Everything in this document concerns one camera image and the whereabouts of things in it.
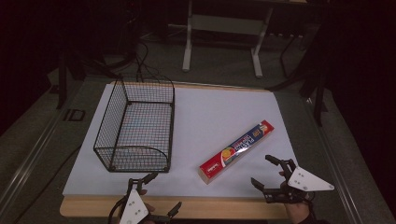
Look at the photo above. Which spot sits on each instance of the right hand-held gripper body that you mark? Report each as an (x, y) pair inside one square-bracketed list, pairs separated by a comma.
[(306, 182)]

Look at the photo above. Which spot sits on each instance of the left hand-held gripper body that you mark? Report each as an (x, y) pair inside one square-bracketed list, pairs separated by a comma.
[(134, 208)]

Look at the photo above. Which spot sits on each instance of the red plastic wrap box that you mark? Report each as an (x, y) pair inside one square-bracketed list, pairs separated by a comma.
[(236, 151)]

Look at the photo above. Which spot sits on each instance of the person's left hand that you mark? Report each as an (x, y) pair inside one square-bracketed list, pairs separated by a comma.
[(150, 207)]

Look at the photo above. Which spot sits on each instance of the person's right hand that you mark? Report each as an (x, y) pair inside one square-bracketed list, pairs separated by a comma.
[(297, 211)]

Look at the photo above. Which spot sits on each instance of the black metal stand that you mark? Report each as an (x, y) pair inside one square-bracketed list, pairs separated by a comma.
[(317, 93), (62, 81)]

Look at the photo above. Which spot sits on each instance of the white paper sheet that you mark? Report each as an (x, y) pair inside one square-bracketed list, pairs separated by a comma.
[(205, 118)]

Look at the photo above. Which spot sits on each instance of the white metal stand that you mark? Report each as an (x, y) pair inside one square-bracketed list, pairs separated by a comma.
[(227, 25)]

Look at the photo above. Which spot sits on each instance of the grey metal rail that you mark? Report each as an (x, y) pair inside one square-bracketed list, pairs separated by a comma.
[(336, 161), (28, 161)]

